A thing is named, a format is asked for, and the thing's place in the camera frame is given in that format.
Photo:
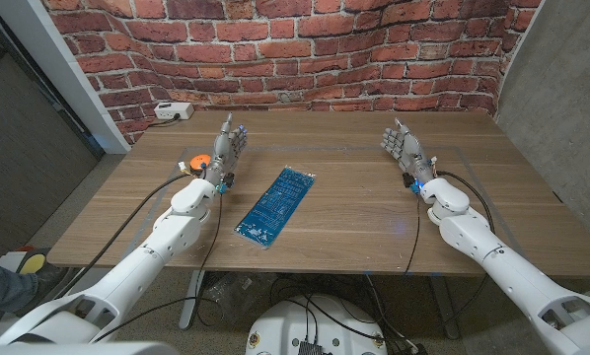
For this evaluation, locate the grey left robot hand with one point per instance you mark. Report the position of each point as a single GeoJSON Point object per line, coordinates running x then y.
{"type": "Point", "coordinates": [223, 150]}

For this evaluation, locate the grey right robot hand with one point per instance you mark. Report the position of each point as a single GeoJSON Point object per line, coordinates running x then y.
{"type": "Point", "coordinates": [411, 150]}

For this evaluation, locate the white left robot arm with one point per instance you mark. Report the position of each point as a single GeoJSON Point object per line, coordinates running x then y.
{"type": "Point", "coordinates": [142, 261]}

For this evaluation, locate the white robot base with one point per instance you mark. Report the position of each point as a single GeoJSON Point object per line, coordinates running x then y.
{"type": "Point", "coordinates": [285, 325]}

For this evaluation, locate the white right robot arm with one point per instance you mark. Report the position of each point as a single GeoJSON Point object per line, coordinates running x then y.
{"type": "Point", "coordinates": [512, 276]}

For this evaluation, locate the orange push button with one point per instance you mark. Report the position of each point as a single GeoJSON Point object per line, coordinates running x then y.
{"type": "Point", "coordinates": [199, 161]}

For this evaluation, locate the white power strip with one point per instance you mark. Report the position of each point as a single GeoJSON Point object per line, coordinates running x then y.
{"type": "Point", "coordinates": [173, 110]}

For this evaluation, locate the red brick printed backdrop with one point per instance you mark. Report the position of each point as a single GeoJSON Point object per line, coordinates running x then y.
{"type": "Point", "coordinates": [295, 54]}

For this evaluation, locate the clear plastic bag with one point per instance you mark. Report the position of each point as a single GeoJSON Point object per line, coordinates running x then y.
{"type": "Point", "coordinates": [236, 296]}

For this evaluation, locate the grey table leg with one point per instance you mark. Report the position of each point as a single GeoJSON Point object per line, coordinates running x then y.
{"type": "Point", "coordinates": [443, 305]}
{"type": "Point", "coordinates": [191, 301]}

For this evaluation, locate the yellow foot pedal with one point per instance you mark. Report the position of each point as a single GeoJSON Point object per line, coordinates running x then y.
{"type": "Point", "coordinates": [32, 262]}

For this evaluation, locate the white robot torso edge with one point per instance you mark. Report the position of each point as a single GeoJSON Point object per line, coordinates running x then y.
{"type": "Point", "coordinates": [78, 349]}

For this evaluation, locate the white door frame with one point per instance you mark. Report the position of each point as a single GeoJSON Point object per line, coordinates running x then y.
{"type": "Point", "coordinates": [63, 69]}

